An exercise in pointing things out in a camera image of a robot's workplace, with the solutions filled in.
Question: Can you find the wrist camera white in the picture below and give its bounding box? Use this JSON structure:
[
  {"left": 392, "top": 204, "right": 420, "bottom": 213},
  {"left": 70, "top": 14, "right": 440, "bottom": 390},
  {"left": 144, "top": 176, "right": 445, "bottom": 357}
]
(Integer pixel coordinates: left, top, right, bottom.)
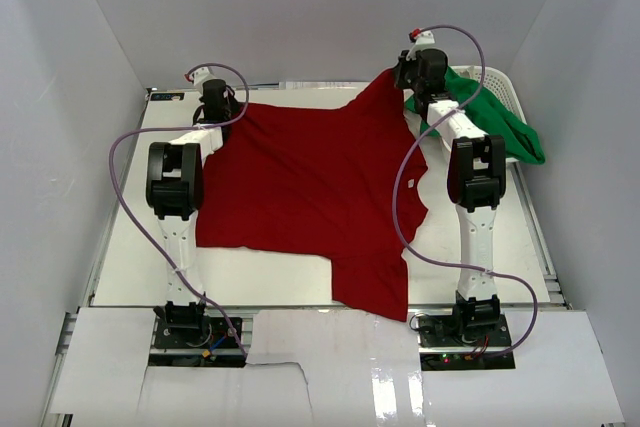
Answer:
[
  {"left": 405, "top": 29, "right": 435, "bottom": 61},
  {"left": 184, "top": 67, "right": 215, "bottom": 94}
]

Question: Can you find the black label sticker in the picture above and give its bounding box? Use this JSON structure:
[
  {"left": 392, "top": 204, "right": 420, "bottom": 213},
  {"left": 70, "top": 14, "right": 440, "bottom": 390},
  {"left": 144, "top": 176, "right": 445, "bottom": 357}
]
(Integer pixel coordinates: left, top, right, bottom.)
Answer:
[{"left": 149, "top": 92, "right": 185, "bottom": 102}]

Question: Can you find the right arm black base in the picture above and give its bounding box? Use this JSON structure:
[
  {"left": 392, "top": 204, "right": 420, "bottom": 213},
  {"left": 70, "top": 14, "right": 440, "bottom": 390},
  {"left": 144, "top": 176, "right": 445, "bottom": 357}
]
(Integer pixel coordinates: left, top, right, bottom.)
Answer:
[{"left": 408, "top": 312, "right": 516, "bottom": 372}]

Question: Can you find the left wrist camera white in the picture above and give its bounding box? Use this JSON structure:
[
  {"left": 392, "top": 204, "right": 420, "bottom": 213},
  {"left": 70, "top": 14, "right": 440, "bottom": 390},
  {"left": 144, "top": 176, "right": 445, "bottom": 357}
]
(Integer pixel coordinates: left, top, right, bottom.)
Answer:
[{"left": 184, "top": 67, "right": 215, "bottom": 94}]

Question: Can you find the white plastic laundry basket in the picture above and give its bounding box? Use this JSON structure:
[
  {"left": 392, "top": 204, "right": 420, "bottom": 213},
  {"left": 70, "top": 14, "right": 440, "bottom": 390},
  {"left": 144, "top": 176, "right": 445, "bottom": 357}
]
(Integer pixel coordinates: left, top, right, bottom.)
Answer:
[{"left": 449, "top": 63, "right": 527, "bottom": 168}]

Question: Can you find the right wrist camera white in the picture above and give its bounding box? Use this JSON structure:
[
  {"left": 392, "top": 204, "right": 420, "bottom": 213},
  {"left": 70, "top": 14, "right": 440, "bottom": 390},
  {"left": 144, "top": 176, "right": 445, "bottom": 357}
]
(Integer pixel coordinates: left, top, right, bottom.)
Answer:
[{"left": 405, "top": 29, "right": 435, "bottom": 61}]

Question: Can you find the green t shirt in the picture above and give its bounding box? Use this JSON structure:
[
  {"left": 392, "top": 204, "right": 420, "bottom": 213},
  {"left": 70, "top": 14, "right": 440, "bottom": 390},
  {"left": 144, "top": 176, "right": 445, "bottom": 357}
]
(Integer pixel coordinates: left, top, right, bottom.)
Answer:
[{"left": 405, "top": 66, "right": 546, "bottom": 165}]

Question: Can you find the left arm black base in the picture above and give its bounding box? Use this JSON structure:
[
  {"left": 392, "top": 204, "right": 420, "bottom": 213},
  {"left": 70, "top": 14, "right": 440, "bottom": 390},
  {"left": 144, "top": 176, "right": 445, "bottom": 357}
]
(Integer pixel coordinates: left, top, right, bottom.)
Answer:
[{"left": 148, "top": 302, "right": 246, "bottom": 368}]

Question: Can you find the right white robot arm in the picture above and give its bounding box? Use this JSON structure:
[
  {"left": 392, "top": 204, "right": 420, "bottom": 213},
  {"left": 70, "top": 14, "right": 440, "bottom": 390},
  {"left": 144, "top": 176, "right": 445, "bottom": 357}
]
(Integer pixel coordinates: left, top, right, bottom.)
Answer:
[{"left": 393, "top": 48, "right": 506, "bottom": 343}]

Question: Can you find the red t shirt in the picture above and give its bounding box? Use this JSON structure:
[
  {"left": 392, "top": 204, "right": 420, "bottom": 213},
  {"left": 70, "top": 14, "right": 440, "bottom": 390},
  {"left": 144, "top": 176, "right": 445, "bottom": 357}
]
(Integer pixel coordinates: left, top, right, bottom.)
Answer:
[{"left": 196, "top": 70, "right": 427, "bottom": 321}]

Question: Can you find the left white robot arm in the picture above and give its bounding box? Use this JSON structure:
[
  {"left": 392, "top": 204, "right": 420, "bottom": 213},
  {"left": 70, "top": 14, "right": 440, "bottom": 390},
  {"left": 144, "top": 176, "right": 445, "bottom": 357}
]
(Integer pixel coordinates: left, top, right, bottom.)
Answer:
[{"left": 146, "top": 78, "right": 241, "bottom": 348}]

